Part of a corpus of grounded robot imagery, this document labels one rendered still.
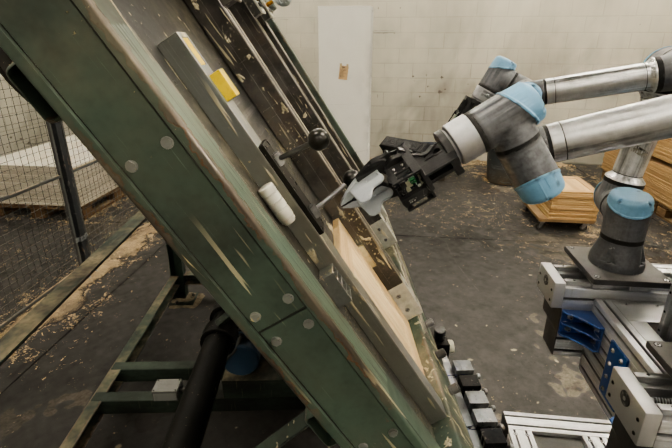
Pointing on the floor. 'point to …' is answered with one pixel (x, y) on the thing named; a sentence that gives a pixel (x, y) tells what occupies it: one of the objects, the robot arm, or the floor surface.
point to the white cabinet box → (347, 70)
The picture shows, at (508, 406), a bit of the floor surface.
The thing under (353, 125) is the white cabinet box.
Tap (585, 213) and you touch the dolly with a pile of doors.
